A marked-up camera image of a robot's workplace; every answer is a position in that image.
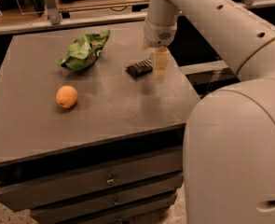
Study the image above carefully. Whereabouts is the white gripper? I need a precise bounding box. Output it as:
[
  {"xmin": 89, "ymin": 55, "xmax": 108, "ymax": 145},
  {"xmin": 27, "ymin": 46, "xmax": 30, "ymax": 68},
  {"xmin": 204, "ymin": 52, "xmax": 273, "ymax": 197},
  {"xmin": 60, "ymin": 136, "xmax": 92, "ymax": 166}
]
[{"xmin": 141, "ymin": 18, "xmax": 177, "ymax": 80}]

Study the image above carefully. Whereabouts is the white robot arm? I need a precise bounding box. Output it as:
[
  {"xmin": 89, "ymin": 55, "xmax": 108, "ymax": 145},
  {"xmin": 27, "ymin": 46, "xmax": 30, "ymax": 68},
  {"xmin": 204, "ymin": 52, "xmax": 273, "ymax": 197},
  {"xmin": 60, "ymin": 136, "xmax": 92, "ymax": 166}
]
[{"xmin": 144, "ymin": 0, "xmax": 275, "ymax": 224}]

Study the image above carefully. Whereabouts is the grey low bench beam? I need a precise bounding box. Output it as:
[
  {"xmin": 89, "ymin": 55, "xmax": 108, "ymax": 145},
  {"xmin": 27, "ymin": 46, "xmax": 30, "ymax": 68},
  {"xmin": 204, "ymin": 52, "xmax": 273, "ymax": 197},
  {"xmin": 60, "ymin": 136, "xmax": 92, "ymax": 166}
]
[{"xmin": 180, "ymin": 61, "xmax": 236, "ymax": 85}]

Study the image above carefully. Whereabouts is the crumpled green chip bag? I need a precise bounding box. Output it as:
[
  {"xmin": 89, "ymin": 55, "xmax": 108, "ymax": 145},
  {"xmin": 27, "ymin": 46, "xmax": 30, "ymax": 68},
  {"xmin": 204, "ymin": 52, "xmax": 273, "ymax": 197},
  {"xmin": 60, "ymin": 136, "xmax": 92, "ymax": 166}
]
[{"xmin": 58, "ymin": 30, "xmax": 110, "ymax": 71}]

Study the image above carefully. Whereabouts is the orange fruit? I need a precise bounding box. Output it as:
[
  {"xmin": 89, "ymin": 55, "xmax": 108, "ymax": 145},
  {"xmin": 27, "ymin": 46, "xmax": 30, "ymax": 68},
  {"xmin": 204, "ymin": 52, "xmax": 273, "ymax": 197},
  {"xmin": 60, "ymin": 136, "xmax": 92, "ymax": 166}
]
[{"xmin": 55, "ymin": 86, "xmax": 78, "ymax": 108}]

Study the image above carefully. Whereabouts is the grey metal railing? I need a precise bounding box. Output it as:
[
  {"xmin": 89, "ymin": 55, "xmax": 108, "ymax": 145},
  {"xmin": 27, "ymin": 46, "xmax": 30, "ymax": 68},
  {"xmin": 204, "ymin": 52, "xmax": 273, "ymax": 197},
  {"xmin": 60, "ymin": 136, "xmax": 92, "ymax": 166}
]
[{"xmin": 0, "ymin": 0, "xmax": 275, "ymax": 35}]

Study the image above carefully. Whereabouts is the grey drawer cabinet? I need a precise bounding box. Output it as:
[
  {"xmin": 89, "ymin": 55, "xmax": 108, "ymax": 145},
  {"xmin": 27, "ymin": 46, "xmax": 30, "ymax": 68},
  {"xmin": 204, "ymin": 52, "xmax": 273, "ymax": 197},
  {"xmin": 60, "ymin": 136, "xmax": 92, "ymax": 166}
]
[{"xmin": 0, "ymin": 21, "xmax": 203, "ymax": 224}]

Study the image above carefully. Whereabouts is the middle grey drawer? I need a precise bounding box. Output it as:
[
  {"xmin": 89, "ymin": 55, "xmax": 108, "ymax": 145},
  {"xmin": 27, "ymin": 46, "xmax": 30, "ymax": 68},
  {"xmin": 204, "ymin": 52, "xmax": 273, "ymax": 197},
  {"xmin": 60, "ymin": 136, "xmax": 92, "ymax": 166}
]
[{"xmin": 31, "ymin": 172, "xmax": 183, "ymax": 224}]

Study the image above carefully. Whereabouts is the grey drawer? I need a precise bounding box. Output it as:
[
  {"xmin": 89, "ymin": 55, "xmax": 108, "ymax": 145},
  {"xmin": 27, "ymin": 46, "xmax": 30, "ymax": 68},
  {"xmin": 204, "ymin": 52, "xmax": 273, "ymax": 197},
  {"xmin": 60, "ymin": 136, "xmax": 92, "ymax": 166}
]
[
  {"xmin": 0, "ymin": 147, "xmax": 182, "ymax": 211},
  {"xmin": 31, "ymin": 172, "xmax": 183, "ymax": 224},
  {"xmin": 58, "ymin": 191, "xmax": 177, "ymax": 224}
]

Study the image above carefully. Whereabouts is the bottom grey drawer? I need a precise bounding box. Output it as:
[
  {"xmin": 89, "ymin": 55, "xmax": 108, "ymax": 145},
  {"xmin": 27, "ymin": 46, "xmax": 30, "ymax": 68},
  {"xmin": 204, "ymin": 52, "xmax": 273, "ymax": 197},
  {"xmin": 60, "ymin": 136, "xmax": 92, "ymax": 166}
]
[{"xmin": 58, "ymin": 191, "xmax": 177, "ymax": 224}]

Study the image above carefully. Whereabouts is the top grey drawer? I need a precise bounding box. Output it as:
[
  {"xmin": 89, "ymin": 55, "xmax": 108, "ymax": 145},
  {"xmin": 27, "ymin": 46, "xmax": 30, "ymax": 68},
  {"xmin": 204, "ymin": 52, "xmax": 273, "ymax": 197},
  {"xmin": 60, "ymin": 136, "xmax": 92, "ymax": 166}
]
[{"xmin": 0, "ymin": 147, "xmax": 182, "ymax": 211}]

